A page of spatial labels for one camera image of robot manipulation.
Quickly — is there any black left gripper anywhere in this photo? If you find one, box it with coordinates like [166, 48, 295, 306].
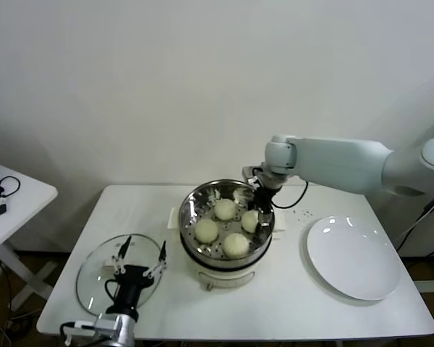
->
[106, 236, 168, 322]

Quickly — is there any cream electric cooking pot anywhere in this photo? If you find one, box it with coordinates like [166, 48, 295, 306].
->
[168, 206, 289, 292]

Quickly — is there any glass pot lid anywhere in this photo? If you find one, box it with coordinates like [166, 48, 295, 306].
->
[75, 234, 166, 315]

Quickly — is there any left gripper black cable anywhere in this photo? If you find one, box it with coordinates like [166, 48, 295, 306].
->
[103, 278, 122, 301]

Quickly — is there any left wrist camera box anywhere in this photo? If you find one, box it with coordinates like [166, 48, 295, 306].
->
[73, 313, 123, 335]

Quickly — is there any white folding table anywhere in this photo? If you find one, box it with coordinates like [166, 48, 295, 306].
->
[0, 162, 60, 312]

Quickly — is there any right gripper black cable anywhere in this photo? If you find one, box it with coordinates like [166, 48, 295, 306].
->
[273, 180, 310, 210]

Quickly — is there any black looped cable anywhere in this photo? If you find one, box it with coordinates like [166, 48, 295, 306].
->
[0, 176, 22, 202]

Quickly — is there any white round plate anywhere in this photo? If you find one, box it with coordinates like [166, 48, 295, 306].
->
[301, 215, 401, 301]

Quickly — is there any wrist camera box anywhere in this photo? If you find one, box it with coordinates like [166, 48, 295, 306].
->
[241, 165, 265, 189]
[73, 313, 123, 335]

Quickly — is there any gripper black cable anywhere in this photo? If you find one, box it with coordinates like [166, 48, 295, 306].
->
[273, 180, 310, 210]
[103, 278, 122, 301]

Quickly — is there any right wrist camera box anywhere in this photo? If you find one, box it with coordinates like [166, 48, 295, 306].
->
[241, 165, 265, 189]

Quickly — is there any white steamed baozi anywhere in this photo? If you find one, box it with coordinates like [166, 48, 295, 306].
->
[222, 233, 250, 260]
[241, 210, 260, 234]
[194, 219, 220, 244]
[213, 199, 239, 221]

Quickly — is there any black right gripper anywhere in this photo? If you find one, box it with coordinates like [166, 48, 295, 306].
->
[247, 186, 276, 239]

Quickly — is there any stainless steel steamer basket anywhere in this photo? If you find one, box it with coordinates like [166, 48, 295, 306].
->
[178, 179, 276, 267]

